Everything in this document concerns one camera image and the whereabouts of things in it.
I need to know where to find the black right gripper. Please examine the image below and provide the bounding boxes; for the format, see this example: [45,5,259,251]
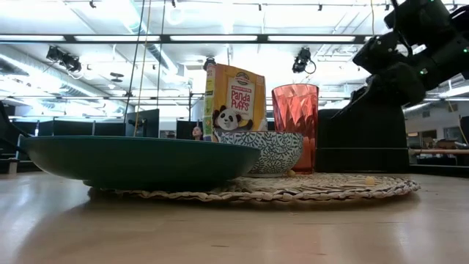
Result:
[331,62,428,120]

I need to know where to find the red faceted plastic cup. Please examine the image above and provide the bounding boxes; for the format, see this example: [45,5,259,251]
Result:
[271,83,320,175]

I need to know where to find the white bowl with green pattern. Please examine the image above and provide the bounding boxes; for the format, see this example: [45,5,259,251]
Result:
[218,131,304,178]

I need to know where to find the yellow Panda Puffs cereal box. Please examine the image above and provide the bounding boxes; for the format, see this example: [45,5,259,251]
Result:
[202,63,267,143]

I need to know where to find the black toaster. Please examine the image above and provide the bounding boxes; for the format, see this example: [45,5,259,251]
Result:
[316,106,410,173]

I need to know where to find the round woven straw placemat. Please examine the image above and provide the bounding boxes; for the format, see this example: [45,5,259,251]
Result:
[89,171,421,203]

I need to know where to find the wooden desk top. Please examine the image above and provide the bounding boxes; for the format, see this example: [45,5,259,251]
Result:
[409,148,469,155]

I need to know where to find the white cylindrical tank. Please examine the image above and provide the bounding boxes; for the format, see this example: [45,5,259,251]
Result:
[192,99,207,121]

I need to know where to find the dark green plate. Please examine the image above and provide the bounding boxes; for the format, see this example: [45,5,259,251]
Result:
[21,135,262,190]

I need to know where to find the black ceiling spotlight cluster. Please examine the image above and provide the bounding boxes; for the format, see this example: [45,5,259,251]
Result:
[45,45,83,73]

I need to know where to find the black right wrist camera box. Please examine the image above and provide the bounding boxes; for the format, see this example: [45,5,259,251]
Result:
[353,31,403,74]

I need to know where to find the black ceiling camera with cable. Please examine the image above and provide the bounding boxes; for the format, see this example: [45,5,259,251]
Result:
[292,46,318,74]

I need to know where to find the dark hanging cable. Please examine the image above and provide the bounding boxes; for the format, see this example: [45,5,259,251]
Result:
[123,0,147,114]
[156,0,167,109]

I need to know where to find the black horizontal frame bar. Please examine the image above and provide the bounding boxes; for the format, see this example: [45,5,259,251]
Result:
[0,34,374,45]

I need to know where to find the yellow hanging rope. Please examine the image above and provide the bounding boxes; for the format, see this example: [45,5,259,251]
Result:
[133,0,152,137]

